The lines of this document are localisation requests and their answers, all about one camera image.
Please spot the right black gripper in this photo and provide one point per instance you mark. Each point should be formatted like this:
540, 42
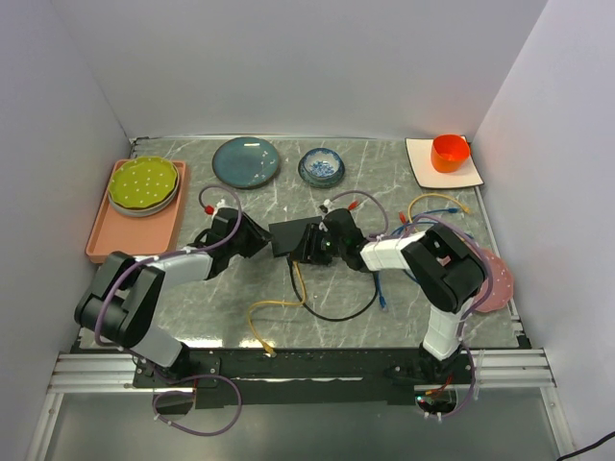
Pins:
305, 253

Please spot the green dotted plate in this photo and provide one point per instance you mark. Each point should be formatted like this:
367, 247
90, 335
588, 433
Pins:
143, 182

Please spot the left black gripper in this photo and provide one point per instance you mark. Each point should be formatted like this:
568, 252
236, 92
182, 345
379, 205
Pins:
259, 237

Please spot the dark teal round plate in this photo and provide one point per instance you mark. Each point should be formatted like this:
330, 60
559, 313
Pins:
246, 162

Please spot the aluminium frame rail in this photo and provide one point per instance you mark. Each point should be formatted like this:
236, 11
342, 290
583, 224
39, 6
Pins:
111, 373

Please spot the blue white porcelain bowl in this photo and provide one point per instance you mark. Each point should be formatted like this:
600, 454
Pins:
321, 164

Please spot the grey plate under green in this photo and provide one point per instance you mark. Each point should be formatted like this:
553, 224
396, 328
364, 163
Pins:
144, 212

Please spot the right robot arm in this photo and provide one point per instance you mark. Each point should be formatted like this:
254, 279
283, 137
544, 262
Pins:
448, 266

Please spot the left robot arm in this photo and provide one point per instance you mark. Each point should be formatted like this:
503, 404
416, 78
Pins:
121, 300

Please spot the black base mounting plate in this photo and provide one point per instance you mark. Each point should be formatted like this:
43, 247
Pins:
220, 377

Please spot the blue patterned saucer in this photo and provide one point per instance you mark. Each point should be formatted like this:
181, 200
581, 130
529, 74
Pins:
322, 182

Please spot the orange plastic cup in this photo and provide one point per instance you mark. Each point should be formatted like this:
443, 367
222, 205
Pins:
449, 152

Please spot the white square plate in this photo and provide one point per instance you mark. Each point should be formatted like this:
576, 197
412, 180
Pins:
418, 152

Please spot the black network switch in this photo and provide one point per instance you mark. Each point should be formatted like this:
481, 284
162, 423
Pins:
286, 236

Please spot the pink rectangular tray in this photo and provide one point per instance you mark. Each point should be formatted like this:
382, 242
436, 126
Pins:
150, 235

